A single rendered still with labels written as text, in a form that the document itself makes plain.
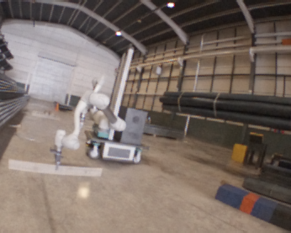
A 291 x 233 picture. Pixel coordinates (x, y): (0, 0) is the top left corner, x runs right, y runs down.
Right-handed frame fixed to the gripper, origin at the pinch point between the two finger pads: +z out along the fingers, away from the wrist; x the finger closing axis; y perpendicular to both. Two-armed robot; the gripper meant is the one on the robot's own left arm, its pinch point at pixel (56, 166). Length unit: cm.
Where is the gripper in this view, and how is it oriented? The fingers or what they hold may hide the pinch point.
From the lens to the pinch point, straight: 183.5
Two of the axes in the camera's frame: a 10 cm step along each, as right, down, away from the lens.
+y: 7.8, 1.8, 5.9
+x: -5.8, -1.3, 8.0
